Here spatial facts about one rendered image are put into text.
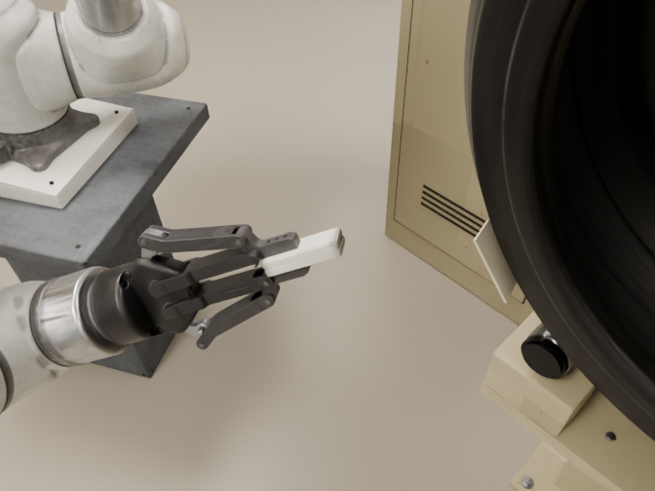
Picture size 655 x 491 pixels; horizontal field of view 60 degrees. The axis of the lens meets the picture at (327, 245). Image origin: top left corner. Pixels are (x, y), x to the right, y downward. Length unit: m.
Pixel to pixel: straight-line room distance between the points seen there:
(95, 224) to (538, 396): 0.80
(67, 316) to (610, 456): 0.53
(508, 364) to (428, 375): 0.99
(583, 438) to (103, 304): 0.48
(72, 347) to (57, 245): 0.52
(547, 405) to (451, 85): 0.95
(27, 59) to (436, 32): 0.84
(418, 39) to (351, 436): 0.98
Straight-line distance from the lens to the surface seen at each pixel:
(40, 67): 1.12
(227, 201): 2.05
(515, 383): 0.60
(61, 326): 0.57
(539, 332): 0.55
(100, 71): 1.10
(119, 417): 1.61
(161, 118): 1.32
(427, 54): 1.42
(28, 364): 0.60
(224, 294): 0.52
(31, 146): 1.21
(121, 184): 1.16
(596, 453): 0.64
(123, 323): 0.54
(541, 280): 0.44
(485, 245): 0.47
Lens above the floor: 1.35
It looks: 47 degrees down
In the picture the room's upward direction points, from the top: 2 degrees counter-clockwise
